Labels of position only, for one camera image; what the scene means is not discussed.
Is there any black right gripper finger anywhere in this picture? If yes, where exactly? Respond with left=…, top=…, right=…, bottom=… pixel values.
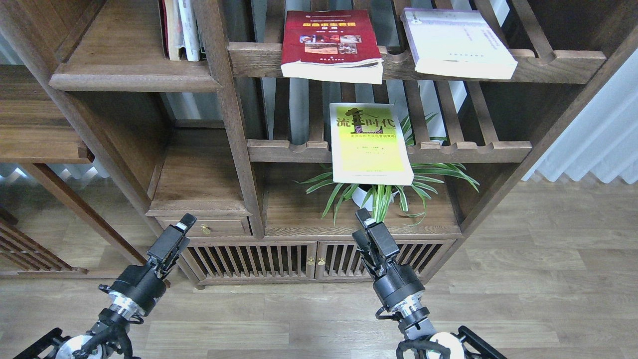
left=355, top=208, right=399, bottom=267
left=352, top=230, right=387, bottom=285

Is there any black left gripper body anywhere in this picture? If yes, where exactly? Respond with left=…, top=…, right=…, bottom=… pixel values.
left=109, top=264, right=166, bottom=317

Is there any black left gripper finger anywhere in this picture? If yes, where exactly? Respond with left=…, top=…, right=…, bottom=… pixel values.
left=159, top=238, right=190, bottom=277
left=147, top=213, right=197, bottom=267

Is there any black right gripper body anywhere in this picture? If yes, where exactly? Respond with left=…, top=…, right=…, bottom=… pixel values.
left=373, top=264, right=425, bottom=314

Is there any yellow green cover book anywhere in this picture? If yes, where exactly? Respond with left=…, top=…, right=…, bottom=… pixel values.
left=329, top=102, right=413, bottom=185

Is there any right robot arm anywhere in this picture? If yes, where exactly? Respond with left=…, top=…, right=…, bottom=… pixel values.
left=352, top=209, right=504, bottom=359

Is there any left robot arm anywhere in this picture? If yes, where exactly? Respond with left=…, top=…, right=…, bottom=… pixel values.
left=16, top=213, right=197, bottom=359

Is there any brass drawer knob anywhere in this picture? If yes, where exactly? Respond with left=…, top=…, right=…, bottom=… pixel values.
left=201, top=224, right=212, bottom=236

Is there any white plant pot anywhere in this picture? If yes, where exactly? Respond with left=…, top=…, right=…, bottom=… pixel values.
left=352, top=184, right=399, bottom=217

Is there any green spider plant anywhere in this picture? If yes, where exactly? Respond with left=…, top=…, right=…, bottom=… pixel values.
left=305, top=104, right=479, bottom=222

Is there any wooden slatted rack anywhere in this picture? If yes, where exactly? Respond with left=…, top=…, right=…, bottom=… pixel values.
left=0, top=207, right=89, bottom=277

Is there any dark wooden bookshelf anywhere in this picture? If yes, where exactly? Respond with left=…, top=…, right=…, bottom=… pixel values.
left=1, top=0, right=637, bottom=286

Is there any red cover book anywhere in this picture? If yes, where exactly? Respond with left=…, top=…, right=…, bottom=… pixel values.
left=281, top=9, right=383, bottom=84

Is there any beige upright book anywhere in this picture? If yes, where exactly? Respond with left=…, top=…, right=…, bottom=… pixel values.
left=164, top=0, right=184, bottom=61

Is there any white lavender book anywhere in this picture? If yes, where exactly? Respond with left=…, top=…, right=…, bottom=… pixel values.
left=401, top=7, right=518, bottom=80

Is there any white upright book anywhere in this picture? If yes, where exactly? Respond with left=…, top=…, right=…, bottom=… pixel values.
left=178, top=0, right=201, bottom=62

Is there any dark red upright book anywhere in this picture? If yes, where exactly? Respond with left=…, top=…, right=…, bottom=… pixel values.
left=158, top=0, right=169, bottom=59

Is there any white curtain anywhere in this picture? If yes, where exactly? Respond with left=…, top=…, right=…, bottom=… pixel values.
left=523, top=51, right=638, bottom=184

